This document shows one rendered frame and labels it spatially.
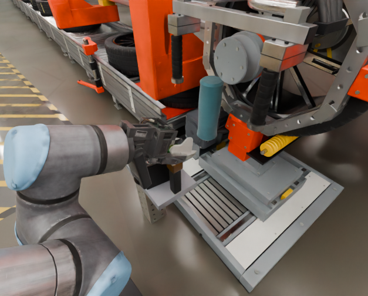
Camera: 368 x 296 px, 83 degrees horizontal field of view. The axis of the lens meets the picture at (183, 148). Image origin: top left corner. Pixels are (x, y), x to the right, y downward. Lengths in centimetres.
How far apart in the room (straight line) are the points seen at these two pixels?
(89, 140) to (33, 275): 18
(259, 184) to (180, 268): 55
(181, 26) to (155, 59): 37
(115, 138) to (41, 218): 16
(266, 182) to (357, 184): 75
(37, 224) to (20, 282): 14
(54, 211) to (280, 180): 103
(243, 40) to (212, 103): 26
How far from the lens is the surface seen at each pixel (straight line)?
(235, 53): 64
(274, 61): 48
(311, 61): 81
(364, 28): 64
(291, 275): 122
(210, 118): 85
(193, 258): 114
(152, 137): 44
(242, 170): 118
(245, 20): 55
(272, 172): 122
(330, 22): 53
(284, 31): 50
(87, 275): 32
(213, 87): 78
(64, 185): 37
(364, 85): 66
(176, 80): 75
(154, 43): 103
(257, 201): 117
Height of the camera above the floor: 107
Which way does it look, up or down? 42 degrees down
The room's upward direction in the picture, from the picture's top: straight up
